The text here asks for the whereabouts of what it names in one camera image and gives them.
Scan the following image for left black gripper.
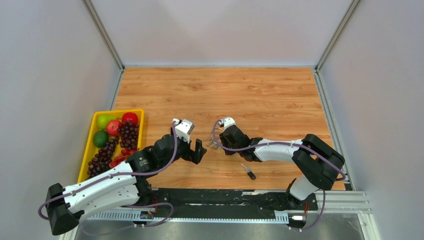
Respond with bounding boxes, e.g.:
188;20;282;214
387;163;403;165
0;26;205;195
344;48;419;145
159;126;207;170

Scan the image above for silver keyring with keys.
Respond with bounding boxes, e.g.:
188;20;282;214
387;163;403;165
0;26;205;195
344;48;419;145
205;128;223;150

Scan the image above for black headed silver key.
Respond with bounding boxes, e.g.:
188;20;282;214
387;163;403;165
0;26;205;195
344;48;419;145
240;163;256;180

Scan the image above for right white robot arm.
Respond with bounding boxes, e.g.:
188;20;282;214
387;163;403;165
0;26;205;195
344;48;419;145
218;122;346;209

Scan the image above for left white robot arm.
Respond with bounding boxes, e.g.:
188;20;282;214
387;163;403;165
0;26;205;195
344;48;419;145
38;118;207;236

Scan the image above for upper dark grape bunch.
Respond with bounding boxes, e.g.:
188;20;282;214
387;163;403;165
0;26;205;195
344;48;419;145
118;120;140;150

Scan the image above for dark grape bunch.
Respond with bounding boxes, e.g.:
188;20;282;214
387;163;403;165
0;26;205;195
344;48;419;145
118;120;140;150
87;136;119;178

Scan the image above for red apple top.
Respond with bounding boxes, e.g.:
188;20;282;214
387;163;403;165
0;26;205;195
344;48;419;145
121;112;139;125

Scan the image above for small red fruits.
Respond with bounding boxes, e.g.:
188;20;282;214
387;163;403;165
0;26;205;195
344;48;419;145
108;148;136;168

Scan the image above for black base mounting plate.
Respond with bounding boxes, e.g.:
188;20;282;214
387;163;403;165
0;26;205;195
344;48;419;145
135;188;318;220

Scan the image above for red yellow apple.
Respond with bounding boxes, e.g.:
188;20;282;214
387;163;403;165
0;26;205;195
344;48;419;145
106;119;122;137

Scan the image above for green pear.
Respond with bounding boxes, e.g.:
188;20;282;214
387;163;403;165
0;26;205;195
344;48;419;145
96;114;118;130

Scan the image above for green lime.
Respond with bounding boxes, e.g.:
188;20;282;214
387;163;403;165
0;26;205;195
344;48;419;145
92;130;109;148

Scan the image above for lower dark grape bunch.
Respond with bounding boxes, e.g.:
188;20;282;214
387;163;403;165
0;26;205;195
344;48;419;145
87;136;119;178

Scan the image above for yellow plastic tray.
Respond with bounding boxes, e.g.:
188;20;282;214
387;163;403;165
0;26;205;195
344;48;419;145
77;109;145;183

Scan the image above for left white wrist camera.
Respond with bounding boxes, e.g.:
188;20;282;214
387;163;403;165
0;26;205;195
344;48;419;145
172;118;195;144

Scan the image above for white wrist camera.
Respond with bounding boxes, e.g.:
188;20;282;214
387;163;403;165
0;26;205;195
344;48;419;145
172;118;195;144
218;116;236;131

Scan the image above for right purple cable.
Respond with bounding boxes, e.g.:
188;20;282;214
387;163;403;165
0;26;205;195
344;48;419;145
211;119;347;182

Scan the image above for purple cable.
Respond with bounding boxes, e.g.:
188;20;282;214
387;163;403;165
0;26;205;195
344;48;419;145
37;121;179;222
211;119;347;182

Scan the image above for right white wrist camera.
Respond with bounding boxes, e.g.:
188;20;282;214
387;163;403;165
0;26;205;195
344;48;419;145
218;116;236;131

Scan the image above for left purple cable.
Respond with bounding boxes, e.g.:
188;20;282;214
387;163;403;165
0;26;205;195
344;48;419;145
37;121;179;222

